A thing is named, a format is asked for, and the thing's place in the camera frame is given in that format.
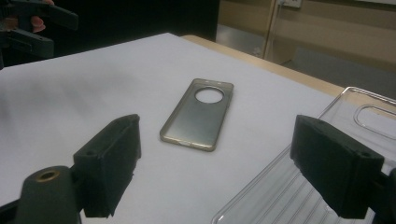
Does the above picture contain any white wall power socket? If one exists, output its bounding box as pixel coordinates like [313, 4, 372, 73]
[278, 0, 304, 9]

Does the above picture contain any wooden cabinet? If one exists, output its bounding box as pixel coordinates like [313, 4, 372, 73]
[218, 0, 396, 73]

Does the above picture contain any grey phone case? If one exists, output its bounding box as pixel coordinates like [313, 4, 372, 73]
[159, 77, 235, 153]

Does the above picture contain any black curtain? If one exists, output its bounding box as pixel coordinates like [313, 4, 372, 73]
[46, 0, 220, 60]

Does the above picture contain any clear phone case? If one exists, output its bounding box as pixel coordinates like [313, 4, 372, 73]
[210, 86, 396, 224]

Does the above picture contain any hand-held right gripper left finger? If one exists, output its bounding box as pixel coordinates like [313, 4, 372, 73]
[73, 113, 142, 218]

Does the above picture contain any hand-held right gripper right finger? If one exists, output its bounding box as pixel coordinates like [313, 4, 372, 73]
[290, 114, 385, 219]

